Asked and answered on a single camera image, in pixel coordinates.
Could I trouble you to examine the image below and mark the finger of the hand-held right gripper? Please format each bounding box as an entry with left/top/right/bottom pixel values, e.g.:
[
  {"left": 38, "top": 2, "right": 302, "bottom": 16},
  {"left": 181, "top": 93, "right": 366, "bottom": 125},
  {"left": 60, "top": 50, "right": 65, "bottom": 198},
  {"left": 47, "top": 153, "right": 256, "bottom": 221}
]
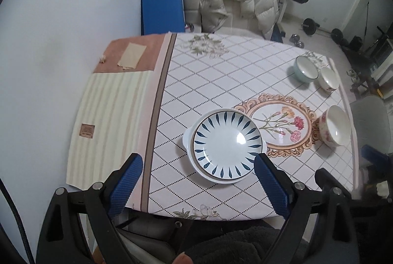
[
  {"left": 315, "top": 168, "right": 353, "bottom": 200},
  {"left": 361, "top": 144, "right": 393, "bottom": 167}
]

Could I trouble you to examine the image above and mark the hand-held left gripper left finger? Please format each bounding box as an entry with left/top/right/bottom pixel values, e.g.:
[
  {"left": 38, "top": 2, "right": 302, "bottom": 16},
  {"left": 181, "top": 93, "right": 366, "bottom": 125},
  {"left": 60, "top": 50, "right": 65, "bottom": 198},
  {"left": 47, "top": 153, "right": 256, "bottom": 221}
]
[{"left": 36, "top": 153, "right": 144, "bottom": 264}]

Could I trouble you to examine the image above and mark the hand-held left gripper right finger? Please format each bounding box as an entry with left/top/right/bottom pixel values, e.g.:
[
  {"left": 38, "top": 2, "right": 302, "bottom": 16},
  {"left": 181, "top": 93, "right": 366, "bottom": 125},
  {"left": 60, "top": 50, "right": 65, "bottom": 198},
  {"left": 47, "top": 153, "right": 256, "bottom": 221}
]
[{"left": 253, "top": 153, "right": 360, "bottom": 264}]

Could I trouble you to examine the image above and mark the blue striped plate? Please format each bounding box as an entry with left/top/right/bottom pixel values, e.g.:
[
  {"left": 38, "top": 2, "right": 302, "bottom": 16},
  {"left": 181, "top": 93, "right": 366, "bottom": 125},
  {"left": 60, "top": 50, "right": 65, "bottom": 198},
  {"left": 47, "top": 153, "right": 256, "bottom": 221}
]
[{"left": 193, "top": 111, "right": 263, "bottom": 179}]

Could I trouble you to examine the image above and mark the white plate with handles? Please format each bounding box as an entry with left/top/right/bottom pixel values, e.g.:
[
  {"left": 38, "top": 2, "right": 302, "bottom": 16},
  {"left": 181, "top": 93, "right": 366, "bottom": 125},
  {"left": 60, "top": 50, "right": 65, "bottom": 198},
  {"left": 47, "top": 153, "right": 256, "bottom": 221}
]
[{"left": 183, "top": 109, "right": 265, "bottom": 185}]

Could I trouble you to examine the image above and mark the grey chair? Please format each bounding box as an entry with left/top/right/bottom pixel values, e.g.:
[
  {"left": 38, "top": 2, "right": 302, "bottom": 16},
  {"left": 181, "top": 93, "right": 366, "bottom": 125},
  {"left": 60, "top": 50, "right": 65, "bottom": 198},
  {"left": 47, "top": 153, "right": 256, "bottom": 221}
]
[{"left": 350, "top": 95, "right": 389, "bottom": 166}]

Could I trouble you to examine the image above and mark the large white bowl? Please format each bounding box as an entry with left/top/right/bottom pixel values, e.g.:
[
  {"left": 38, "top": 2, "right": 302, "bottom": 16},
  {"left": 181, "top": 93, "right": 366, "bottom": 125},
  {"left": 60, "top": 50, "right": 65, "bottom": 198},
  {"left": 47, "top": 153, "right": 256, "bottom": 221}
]
[{"left": 319, "top": 105, "right": 352, "bottom": 147}]

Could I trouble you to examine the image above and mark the person's dark fleece clothing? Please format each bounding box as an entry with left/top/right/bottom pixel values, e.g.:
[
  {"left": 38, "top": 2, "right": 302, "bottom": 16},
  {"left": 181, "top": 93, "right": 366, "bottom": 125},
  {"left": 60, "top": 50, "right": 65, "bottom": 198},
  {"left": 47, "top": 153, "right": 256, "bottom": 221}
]
[{"left": 196, "top": 225, "right": 308, "bottom": 264}]

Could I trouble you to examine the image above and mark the brown label patch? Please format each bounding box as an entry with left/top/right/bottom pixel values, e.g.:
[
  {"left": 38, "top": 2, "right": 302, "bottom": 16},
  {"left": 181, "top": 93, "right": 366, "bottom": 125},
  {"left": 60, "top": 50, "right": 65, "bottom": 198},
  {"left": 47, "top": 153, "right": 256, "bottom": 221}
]
[{"left": 80, "top": 124, "right": 95, "bottom": 138}]

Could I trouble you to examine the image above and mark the dark wooden chair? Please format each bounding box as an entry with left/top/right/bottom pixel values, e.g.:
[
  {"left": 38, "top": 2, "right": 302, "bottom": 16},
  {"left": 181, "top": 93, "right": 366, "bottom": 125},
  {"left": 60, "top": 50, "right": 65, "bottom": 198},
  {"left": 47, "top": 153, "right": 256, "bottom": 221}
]
[{"left": 350, "top": 64, "right": 388, "bottom": 99}]

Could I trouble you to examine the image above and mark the beige striped tablecloth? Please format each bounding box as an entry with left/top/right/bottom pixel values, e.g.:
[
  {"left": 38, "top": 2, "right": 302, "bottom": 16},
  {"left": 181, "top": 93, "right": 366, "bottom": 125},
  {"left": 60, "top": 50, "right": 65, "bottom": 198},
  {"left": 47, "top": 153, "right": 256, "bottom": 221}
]
[{"left": 66, "top": 33, "right": 172, "bottom": 191}]

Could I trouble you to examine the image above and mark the small floral bowl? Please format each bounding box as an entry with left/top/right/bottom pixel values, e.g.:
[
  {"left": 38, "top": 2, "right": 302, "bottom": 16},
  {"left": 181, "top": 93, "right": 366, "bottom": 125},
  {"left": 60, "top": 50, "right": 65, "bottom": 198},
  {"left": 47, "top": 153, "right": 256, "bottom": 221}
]
[{"left": 319, "top": 67, "right": 340, "bottom": 93}]

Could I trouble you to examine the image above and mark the black exercise machine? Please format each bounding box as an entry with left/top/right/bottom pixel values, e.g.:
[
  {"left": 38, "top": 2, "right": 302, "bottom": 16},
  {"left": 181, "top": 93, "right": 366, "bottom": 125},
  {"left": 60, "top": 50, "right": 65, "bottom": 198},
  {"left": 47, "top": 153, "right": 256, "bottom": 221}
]
[{"left": 364, "top": 24, "right": 393, "bottom": 65}]

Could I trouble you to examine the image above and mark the light green bowl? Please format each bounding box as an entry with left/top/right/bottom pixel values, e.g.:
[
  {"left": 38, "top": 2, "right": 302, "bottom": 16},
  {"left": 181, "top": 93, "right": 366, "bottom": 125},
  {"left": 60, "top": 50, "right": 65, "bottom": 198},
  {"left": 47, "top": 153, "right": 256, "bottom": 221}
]
[{"left": 293, "top": 56, "right": 320, "bottom": 83}]

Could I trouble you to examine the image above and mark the black weight plate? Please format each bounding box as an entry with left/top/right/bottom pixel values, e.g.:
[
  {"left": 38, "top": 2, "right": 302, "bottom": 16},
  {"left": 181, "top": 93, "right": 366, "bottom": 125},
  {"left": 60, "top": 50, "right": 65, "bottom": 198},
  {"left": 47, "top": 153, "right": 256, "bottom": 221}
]
[{"left": 350, "top": 36, "right": 365, "bottom": 51}]

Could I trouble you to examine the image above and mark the diamond pattern floral tablecloth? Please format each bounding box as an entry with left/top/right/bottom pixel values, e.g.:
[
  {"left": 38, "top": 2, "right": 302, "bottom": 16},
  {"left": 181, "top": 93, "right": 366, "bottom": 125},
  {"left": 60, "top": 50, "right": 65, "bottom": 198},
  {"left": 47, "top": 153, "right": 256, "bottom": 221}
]
[{"left": 124, "top": 32, "right": 361, "bottom": 221}]

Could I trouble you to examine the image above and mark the beige paper piece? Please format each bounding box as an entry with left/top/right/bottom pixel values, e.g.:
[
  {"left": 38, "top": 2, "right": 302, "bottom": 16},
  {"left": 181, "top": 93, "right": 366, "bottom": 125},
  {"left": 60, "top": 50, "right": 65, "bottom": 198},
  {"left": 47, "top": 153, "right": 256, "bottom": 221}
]
[{"left": 117, "top": 42, "right": 147, "bottom": 70}]

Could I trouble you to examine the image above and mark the short barbell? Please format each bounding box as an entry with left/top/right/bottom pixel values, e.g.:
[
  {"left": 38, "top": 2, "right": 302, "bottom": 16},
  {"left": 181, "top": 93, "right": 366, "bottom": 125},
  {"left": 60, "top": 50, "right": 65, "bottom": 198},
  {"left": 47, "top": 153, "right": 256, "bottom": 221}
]
[{"left": 301, "top": 17, "right": 343, "bottom": 44}]

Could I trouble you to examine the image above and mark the blue folded mat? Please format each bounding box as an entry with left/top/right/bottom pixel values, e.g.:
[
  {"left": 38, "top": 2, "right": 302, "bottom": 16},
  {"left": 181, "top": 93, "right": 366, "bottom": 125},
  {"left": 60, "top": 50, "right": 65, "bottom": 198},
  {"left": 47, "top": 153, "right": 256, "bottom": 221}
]
[{"left": 140, "top": 0, "right": 186, "bottom": 36}]

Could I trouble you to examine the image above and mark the black cable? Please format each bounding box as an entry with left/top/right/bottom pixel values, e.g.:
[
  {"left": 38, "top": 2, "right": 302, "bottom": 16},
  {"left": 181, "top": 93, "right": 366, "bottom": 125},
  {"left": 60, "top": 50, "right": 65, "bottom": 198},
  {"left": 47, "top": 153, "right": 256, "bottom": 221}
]
[{"left": 0, "top": 176, "right": 35, "bottom": 264}]

